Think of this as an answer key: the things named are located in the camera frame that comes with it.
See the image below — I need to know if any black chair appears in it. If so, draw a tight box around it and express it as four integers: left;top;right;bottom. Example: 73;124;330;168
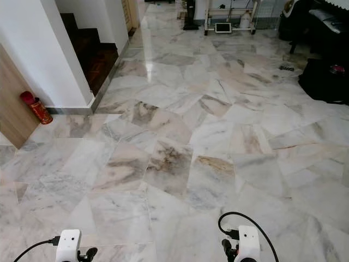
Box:
278;0;314;54

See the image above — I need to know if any light wooden cabinet panel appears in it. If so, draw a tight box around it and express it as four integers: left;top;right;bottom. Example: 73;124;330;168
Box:
0;46;41;149

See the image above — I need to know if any black bag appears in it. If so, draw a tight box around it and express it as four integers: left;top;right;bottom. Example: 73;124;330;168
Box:
297;57;349;105

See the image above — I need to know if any dark wooden staircase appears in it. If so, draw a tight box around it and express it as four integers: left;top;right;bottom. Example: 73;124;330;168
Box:
60;12;119;96

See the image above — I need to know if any small white framed tablet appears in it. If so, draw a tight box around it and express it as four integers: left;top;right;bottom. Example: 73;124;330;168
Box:
214;22;233;33

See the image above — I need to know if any white bottle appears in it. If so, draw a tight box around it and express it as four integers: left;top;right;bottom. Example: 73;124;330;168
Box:
239;11;252;29

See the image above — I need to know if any white metal rack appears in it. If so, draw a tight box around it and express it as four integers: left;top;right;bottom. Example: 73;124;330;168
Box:
203;0;258;36

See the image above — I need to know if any brown wooden door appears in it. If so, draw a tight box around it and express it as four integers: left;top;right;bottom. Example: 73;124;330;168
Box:
121;0;141;33

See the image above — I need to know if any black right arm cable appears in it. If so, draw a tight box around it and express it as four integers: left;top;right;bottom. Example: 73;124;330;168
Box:
218;212;280;262

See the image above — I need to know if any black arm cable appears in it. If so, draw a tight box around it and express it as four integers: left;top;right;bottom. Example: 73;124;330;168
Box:
218;212;280;262
14;236;61;262

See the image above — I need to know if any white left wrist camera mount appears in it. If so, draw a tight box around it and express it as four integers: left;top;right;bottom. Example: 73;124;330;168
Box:
56;229;82;262

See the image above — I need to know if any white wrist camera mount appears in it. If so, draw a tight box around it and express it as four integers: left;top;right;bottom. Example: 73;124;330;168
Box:
238;225;261;262
56;229;82;262

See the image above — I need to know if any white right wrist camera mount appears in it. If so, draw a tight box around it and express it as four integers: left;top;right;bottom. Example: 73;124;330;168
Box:
238;225;261;262

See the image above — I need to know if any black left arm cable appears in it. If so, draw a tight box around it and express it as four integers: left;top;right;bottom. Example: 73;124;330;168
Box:
14;236;61;262

